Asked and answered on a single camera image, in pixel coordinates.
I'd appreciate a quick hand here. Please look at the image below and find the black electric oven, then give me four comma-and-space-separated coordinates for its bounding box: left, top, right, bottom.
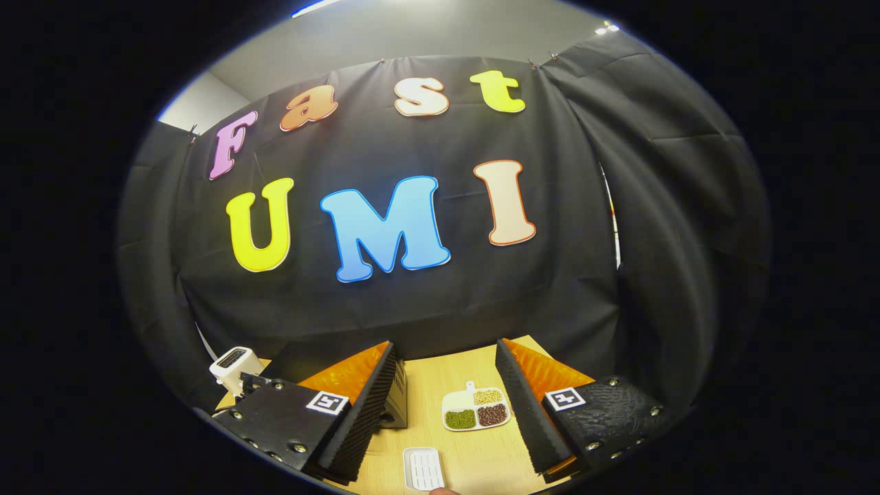
379, 359, 409, 430

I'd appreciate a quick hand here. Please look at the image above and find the white divided bean plate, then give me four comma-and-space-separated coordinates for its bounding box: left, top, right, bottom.
441, 380, 513, 432

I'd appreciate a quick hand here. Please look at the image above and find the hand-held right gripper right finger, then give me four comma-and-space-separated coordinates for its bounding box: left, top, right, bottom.
495, 338, 671, 484

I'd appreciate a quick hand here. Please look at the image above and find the white toaster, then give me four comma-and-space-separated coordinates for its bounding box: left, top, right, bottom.
209, 346, 265, 398

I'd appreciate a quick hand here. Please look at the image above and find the large ceiling light panel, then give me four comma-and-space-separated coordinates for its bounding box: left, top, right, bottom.
291, 0, 342, 19

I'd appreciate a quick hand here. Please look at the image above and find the black backdrop cloth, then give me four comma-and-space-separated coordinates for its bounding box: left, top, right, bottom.
117, 31, 771, 413

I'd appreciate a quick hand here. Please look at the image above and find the small white ribbed dish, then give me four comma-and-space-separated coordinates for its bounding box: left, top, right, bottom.
403, 447, 448, 492

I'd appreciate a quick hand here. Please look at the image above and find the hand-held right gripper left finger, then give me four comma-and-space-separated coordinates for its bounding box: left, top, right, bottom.
213, 340, 402, 485

